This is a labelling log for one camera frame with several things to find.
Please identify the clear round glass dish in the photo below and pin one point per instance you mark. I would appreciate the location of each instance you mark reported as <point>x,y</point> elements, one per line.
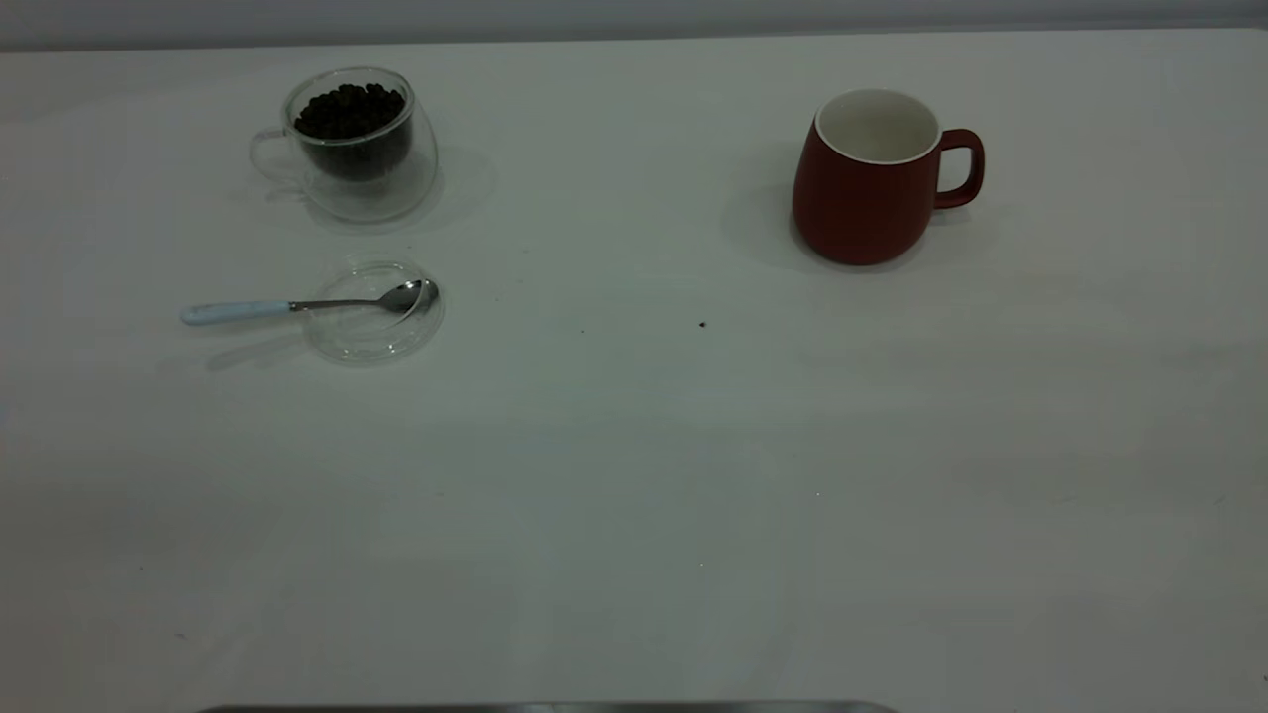
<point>376,344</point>

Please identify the red ceramic mug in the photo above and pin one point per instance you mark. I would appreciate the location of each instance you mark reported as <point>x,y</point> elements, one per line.
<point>857,208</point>

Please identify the coffee beans pile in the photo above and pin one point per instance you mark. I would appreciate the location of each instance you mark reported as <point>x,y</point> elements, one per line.
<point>347,114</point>

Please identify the clear double-walled glass cup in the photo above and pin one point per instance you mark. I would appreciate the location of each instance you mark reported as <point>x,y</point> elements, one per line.
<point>381,198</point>

